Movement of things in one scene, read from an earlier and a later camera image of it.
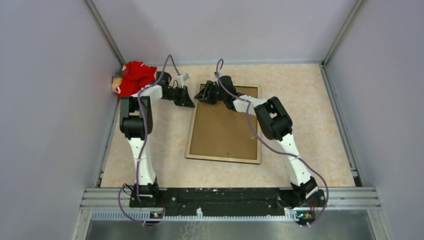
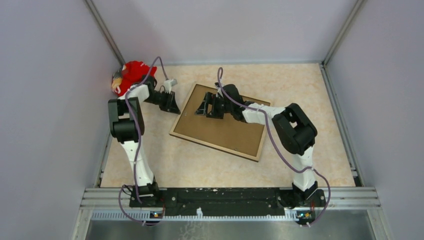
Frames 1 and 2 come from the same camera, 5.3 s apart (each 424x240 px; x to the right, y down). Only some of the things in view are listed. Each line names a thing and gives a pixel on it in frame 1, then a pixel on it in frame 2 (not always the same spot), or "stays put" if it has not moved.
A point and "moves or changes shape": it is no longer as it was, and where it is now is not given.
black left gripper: (184, 100) -> (170, 105)
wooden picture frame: (219, 133) moves or changes shape
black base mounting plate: (224, 197) stays put
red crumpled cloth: (136, 75) stays put
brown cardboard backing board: (220, 132) moves or changes shape
